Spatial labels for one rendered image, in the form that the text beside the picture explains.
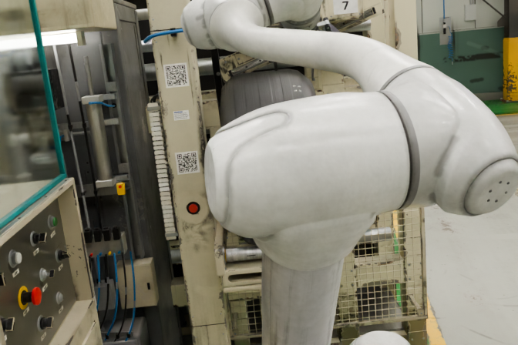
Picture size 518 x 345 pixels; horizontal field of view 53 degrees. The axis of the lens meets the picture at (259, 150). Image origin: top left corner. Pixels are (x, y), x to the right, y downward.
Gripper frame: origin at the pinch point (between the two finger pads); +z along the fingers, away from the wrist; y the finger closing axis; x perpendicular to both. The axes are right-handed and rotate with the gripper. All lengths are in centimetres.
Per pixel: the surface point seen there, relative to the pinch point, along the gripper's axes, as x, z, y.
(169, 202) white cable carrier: -18, 49, -51
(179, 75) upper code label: 17.4, 29.3, -36.3
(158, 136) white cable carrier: 2, 39, -48
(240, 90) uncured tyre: 7.0, 27.9, -18.0
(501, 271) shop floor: -66, 234, 113
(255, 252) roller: -41, 53, -25
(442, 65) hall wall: 328, 861, 347
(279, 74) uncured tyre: 12.3, 34.1, -5.0
